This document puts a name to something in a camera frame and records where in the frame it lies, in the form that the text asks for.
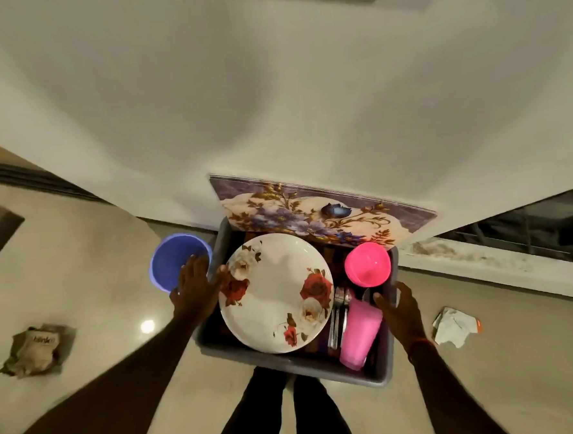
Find person's left forearm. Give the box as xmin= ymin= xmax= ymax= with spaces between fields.
xmin=0 ymin=311 xmax=216 ymax=434

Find person's dark trousers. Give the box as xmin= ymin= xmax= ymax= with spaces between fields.
xmin=201 ymin=360 xmax=357 ymax=434

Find person's right hand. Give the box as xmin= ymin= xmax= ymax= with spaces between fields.
xmin=371 ymin=280 xmax=432 ymax=355

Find crumpled white paper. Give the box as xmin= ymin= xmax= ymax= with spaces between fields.
xmin=430 ymin=304 xmax=486 ymax=351

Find blue plastic bucket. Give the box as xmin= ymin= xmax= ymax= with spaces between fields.
xmin=147 ymin=231 xmax=216 ymax=296

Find black metal grille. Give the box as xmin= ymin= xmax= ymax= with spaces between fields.
xmin=432 ymin=183 xmax=573 ymax=276

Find crumpled brown paper bag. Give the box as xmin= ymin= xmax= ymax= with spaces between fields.
xmin=0 ymin=322 xmax=79 ymax=381

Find white floral plate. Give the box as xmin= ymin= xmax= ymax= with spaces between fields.
xmin=215 ymin=229 xmax=337 ymax=358

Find person's right forearm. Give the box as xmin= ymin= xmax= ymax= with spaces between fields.
xmin=406 ymin=334 xmax=514 ymax=434

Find person's left hand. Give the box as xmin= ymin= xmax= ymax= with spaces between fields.
xmin=168 ymin=254 xmax=232 ymax=331

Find grey plastic tray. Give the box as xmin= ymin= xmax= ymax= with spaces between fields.
xmin=188 ymin=206 xmax=407 ymax=400

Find red wrist thread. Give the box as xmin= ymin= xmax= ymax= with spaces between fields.
xmin=406 ymin=336 xmax=438 ymax=355

